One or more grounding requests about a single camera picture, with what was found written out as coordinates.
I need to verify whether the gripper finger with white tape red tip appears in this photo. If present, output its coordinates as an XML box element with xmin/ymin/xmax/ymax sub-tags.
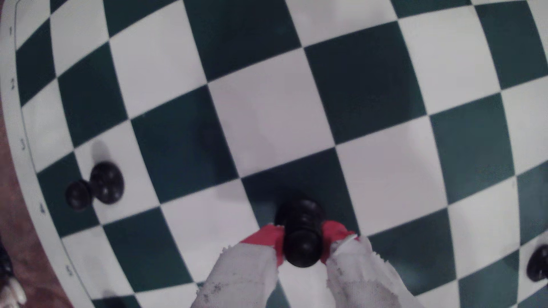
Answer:
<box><xmin>190</xmin><ymin>224</ymin><xmax>286</xmax><ymax>308</ymax></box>
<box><xmin>320</xmin><ymin>221</ymin><xmax>422</xmax><ymax>308</ymax></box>

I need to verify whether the black chess pawn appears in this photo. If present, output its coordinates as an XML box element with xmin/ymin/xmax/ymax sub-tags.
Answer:
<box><xmin>65</xmin><ymin>161</ymin><xmax>126</xmax><ymax>211</ymax></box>
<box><xmin>275</xmin><ymin>196</ymin><xmax>326</xmax><ymax>268</ymax></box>

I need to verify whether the green and white chess board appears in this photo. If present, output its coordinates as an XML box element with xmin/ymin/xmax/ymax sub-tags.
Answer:
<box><xmin>0</xmin><ymin>0</ymin><xmax>548</xmax><ymax>308</ymax></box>

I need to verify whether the black chess piece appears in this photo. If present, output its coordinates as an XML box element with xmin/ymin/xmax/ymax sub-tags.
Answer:
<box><xmin>526</xmin><ymin>244</ymin><xmax>548</xmax><ymax>283</ymax></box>

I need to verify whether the white chess piece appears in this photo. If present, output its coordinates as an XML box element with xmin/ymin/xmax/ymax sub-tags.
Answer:
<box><xmin>0</xmin><ymin>277</ymin><xmax>27</xmax><ymax>308</ymax></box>

